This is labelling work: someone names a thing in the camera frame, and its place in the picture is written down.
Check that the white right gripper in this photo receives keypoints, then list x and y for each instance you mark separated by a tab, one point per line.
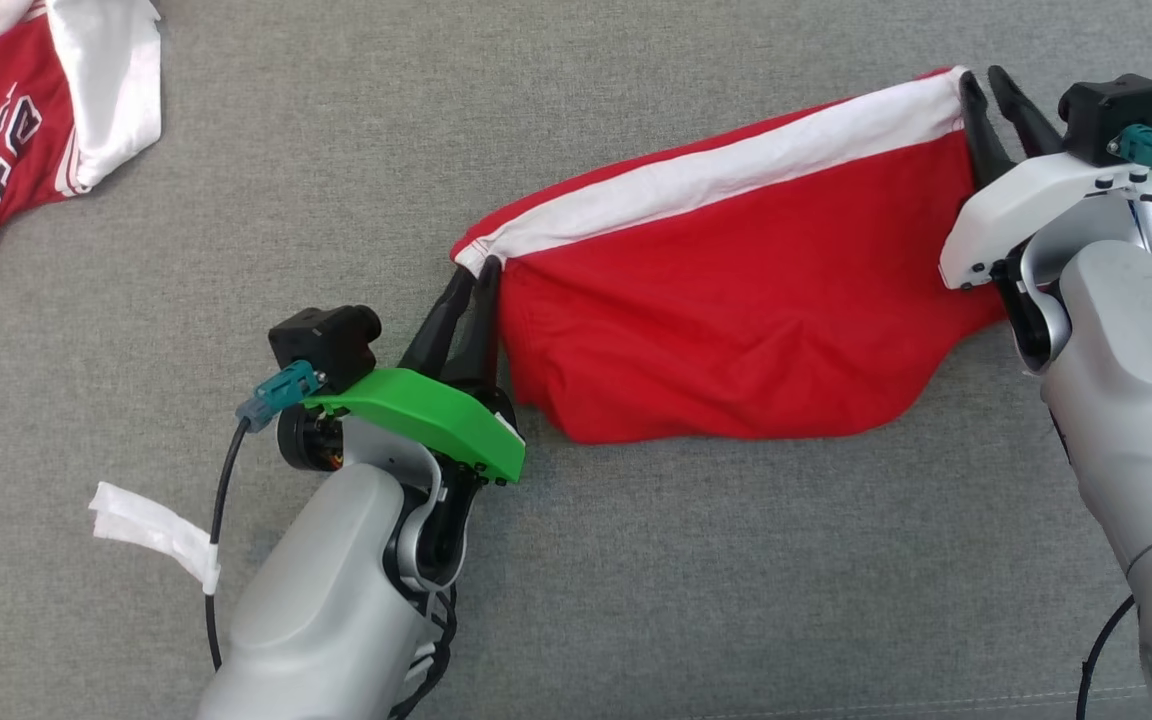
1026	200

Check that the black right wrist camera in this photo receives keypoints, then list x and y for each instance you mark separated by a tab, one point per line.
1111	105

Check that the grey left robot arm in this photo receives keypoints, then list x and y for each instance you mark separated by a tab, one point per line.
326	600

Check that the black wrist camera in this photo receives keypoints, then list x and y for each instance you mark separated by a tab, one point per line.
321	340
1111	105

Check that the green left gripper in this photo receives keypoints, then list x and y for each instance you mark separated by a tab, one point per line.
416	410

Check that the red shorts with white band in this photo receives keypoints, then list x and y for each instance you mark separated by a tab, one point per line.
736	320

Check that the white tape flag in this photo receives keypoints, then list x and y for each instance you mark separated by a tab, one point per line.
141	522

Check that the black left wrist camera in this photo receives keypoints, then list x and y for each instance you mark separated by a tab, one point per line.
321	340

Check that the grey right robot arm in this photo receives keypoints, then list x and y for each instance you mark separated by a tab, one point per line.
1136	380

